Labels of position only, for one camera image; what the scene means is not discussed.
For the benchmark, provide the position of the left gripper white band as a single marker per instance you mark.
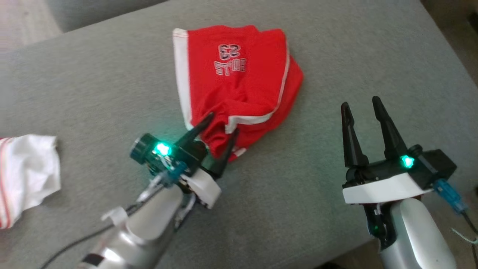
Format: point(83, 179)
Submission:
point(203, 186)

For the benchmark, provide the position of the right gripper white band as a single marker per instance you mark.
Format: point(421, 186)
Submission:
point(381, 186)

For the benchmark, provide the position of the red and white sports garment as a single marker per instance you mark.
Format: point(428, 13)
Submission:
point(242, 89)

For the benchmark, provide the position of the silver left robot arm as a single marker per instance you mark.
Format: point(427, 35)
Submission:
point(149, 224)

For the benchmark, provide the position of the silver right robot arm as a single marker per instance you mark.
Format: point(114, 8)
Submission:
point(418, 239)

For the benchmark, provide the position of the white garment with red stripes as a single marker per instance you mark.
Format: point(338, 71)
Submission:
point(30, 172)

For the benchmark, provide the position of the grey fabric sofa cushion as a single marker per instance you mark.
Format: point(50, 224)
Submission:
point(112, 74)

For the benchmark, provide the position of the grey fabric sofa section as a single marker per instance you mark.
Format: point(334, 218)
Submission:
point(86, 11)

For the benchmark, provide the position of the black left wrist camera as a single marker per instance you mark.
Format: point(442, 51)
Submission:
point(142, 149)

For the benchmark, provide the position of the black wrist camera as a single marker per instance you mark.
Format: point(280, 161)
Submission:
point(433, 164)
point(142, 149)

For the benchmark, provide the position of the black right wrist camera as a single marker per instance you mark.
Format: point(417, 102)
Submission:
point(433, 164)

